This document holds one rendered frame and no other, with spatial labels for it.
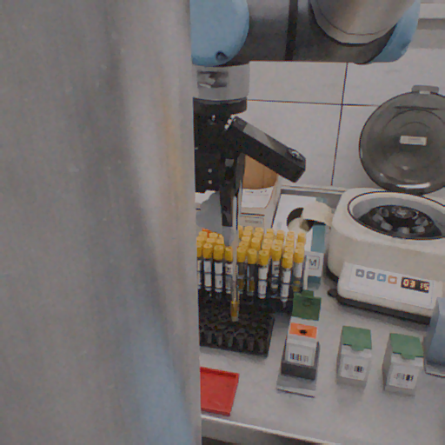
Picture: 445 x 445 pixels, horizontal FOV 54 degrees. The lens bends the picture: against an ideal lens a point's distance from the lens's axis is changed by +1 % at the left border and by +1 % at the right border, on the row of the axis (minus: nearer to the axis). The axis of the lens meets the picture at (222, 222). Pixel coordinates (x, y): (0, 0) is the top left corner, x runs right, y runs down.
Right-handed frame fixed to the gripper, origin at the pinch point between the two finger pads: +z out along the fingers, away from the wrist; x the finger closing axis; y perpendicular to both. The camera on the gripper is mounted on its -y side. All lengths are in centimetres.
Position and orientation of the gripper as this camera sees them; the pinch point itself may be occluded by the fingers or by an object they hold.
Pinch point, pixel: (233, 237)
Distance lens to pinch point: 64.2
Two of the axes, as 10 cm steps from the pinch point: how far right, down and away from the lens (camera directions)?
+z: 0.0, 8.8, 4.8
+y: -9.7, -1.1, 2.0
